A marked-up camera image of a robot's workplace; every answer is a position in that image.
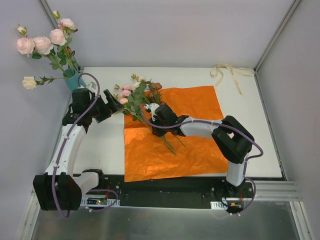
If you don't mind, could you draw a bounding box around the pink artificial flower bouquet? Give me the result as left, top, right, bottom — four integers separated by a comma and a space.
113, 74, 178, 156

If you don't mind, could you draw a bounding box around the orange wrapping paper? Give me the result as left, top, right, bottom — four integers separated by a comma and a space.
124, 86, 228, 182

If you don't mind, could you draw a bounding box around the cream ribbon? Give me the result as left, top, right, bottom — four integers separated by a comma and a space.
209, 63, 256, 96

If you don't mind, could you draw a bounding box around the cream single rose stem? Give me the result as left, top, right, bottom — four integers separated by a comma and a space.
22, 76, 66, 90

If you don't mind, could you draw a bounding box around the pink rose stem with bud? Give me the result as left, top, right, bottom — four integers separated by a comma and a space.
49, 10, 79, 73

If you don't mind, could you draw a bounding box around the pink two-bloom flower stem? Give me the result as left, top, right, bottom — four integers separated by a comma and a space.
16, 24, 62, 71

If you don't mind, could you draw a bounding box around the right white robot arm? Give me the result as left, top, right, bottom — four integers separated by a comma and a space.
144, 103, 255, 198

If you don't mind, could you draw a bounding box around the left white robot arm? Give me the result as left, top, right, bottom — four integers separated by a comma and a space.
33, 87, 123, 211

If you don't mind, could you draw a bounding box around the teal cylindrical vase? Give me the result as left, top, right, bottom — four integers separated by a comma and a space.
63, 68, 86, 93

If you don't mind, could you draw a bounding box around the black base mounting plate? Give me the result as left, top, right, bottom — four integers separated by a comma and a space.
83, 175, 254, 209

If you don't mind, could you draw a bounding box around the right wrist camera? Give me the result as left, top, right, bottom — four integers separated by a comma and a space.
144, 103, 160, 121

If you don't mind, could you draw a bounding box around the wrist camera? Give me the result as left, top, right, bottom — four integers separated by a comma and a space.
86, 81, 98, 95
144, 103, 160, 121

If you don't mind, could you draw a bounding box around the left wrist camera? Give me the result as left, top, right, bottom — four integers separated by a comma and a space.
86, 81, 98, 95

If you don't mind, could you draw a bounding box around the left white cable duct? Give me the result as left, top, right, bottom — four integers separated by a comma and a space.
80, 196, 121, 208

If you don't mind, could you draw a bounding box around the white cable duct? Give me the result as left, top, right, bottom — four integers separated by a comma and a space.
210, 201, 228, 211
80, 196, 121, 208

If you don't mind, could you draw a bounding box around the right white cable duct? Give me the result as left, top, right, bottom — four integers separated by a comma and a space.
210, 201, 228, 211

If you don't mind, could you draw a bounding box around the left aluminium frame post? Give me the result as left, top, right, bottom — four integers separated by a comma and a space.
38, 0, 81, 77

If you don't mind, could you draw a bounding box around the aluminium frame post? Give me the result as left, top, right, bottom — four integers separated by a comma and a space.
254, 0, 303, 76
38, 0, 81, 77

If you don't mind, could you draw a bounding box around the aluminium front rail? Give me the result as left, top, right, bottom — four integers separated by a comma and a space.
255, 180, 302, 202

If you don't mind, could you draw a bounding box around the right aluminium frame post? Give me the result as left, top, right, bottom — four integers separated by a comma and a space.
254, 0, 303, 76

